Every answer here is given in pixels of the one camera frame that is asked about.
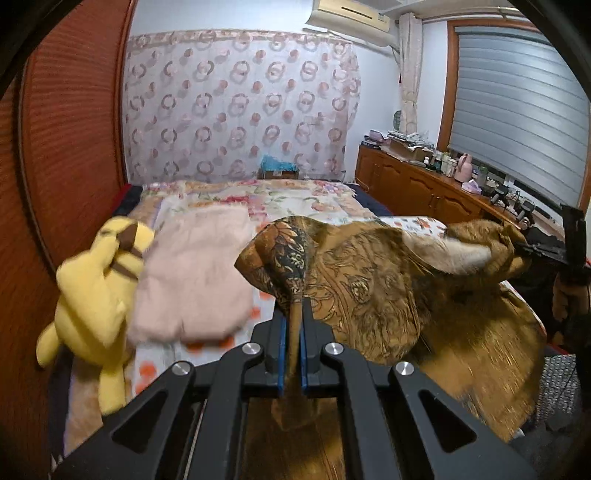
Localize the beige side curtain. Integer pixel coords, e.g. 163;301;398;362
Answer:
399;12;423;134

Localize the pink tissue pack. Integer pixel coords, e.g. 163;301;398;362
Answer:
462;179;482;195

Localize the cardboard box with clutter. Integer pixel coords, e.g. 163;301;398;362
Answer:
387;131;435;162

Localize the floral quilt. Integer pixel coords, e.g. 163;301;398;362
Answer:
130;179;376;230

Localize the pink bottle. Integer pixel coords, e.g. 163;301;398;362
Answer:
454;154;473;183

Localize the wooden sideboard cabinet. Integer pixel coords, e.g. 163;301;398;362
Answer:
355;145;529;230

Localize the black patterned fabric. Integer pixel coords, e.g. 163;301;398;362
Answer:
535;354;581;426

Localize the wall air conditioner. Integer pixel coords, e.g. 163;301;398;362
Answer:
307;0;399;48

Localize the pink folded garment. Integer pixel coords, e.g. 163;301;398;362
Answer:
128;204;254;344

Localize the circle pattern lace curtain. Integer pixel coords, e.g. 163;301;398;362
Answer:
122;30;362;184

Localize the yellow plush toy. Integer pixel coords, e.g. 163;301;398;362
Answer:
36;216;154;415

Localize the right hand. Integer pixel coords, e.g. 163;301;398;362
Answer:
552;275;590;322

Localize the grey window blind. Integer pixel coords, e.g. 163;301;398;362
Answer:
449;26;589;206

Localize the brown gold patterned shirt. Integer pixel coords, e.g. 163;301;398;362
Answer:
235;217;546;479

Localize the blue item on box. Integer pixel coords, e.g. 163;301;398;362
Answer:
257;155;300;180

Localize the wooden louvered wardrobe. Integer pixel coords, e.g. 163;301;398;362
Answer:
1;1;135;476

